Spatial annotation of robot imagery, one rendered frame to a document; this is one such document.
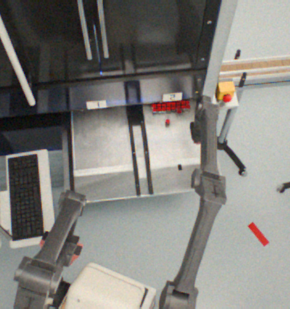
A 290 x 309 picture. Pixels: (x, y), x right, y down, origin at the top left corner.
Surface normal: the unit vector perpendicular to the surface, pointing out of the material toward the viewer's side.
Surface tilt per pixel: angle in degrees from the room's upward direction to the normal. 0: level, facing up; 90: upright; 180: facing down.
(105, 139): 0
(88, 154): 0
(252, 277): 0
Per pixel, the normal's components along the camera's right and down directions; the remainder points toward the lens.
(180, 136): 0.00, -0.44
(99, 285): 0.26, -0.88
